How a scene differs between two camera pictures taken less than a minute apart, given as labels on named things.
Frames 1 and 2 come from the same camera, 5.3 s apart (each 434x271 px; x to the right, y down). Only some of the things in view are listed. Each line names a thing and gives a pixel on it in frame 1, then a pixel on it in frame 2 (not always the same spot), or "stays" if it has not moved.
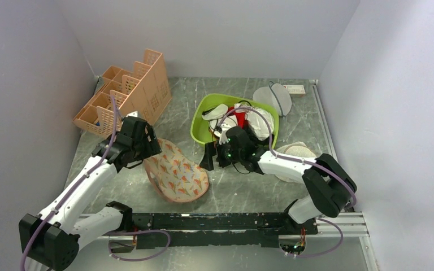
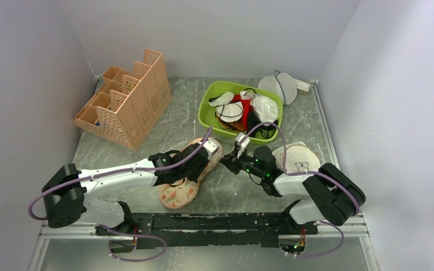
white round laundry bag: [276, 95] to [282, 83]
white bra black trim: [215, 112] to [226, 109]
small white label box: [295, 90] to [303, 86]
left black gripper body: [144, 148] to [194, 174]
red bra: [241, 117] to [247, 108]
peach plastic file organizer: [118, 97] stays
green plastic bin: [200, 126] to [206, 114]
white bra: [257, 122] to [266, 109]
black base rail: [196, 230] stays
